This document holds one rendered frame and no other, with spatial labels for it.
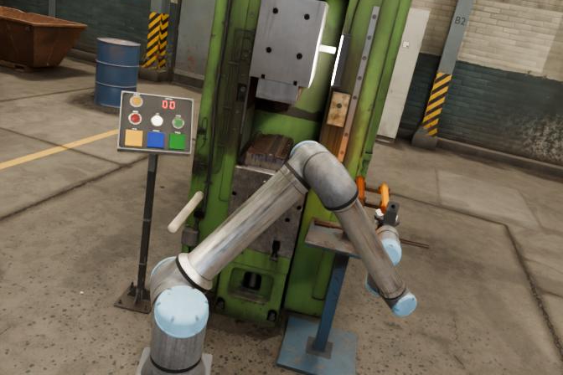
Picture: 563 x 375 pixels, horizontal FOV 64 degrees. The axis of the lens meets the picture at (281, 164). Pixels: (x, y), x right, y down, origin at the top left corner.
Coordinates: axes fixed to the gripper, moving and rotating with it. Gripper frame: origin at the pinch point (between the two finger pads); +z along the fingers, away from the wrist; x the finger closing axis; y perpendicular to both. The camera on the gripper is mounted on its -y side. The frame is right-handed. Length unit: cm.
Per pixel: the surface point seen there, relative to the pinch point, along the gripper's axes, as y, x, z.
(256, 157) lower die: 0, -66, 31
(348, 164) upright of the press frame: -2, -19, 48
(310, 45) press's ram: -60, -50, 32
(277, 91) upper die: -36, -62, 31
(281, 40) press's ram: -60, -64, 31
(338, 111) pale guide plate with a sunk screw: -30, -31, 45
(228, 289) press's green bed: 78, -68, 26
